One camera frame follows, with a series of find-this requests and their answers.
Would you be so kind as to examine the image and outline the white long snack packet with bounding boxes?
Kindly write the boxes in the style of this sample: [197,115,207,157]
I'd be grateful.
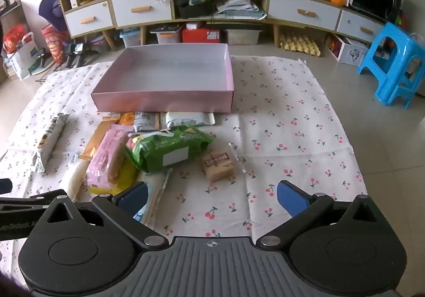
[62,151,92,202]

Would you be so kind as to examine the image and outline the white grey snack packet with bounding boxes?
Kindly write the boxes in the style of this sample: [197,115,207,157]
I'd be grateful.
[164,112,216,128]

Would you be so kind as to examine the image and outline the yellow egg tray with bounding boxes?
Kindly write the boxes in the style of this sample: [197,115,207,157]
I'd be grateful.
[280,34,321,57]

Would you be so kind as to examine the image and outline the red box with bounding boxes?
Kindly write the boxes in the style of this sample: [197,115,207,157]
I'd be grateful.
[182,28,220,44]

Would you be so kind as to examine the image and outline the silver long snack packet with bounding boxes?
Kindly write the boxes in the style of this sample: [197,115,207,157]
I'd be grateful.
[31,113,70,173]

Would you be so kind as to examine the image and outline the blue plastic stool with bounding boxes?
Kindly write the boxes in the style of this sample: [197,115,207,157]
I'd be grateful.
[357,21,425,110]

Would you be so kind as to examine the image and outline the red patterned snack bag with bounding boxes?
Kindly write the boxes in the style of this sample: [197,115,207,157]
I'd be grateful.
[41,25,69,64]

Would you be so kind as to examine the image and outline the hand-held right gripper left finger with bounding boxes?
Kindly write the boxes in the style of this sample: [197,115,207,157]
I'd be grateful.
[45,181,169,249]

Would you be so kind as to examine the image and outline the clear storage bin orange contents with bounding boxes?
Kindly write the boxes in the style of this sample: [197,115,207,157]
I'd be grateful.
[156,30,183,46]

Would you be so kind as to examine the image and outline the white drawer wooden handle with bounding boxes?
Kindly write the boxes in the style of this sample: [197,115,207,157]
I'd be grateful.
[267,0,341,31]
[337,10,386,43]
[111,0,173,28]
[65,2,113,37]

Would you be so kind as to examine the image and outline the pink wafer packet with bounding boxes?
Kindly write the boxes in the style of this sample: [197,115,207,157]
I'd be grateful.
[87,128,133,187]

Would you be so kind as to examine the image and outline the black tripod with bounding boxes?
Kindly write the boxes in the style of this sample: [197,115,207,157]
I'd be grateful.
[62,42,101,67]

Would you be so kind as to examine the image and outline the gold snack packet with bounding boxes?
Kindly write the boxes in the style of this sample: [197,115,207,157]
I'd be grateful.
[80,114,122,161]

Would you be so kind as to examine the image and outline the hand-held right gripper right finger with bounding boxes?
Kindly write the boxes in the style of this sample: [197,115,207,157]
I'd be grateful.
[256,180,382,249]

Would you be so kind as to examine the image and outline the white plastic bag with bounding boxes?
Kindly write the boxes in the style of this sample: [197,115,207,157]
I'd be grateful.
[5,32,44,80]

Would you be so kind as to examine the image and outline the purple hat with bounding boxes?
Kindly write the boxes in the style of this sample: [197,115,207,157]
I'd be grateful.
[38,0,69,32]

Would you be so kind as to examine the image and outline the cherry print cloth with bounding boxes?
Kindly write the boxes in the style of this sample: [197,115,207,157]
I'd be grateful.
[0,55,368,281]

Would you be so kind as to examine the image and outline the wooden low cabinet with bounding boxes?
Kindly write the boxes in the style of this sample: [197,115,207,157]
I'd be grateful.
[109,0,387,52]

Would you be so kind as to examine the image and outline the blue lid storage bin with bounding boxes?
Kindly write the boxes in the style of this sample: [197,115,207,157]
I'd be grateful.
[120,28,142,48]

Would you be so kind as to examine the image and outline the yellow snack packet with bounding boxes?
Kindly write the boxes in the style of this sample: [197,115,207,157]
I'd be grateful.
[89,161,141,195]

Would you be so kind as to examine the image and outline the pink cardboard box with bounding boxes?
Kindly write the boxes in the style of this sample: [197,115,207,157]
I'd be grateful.
[91,44,235,114]

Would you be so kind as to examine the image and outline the black bag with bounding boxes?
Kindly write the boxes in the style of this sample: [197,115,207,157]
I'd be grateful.
[174,0,215,19]

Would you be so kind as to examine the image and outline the brown cake clear packet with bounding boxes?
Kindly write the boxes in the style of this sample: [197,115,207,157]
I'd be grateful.
[201,143,248,183]

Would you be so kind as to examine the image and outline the white blue snack packet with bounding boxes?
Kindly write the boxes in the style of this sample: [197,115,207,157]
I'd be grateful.
[133,169,173,225]

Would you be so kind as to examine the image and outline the green snack bag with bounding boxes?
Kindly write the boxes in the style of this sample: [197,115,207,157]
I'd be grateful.
[124,124,215,173]

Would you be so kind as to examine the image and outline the white printed carton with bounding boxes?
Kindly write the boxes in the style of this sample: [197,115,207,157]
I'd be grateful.
[325,33,369,62]

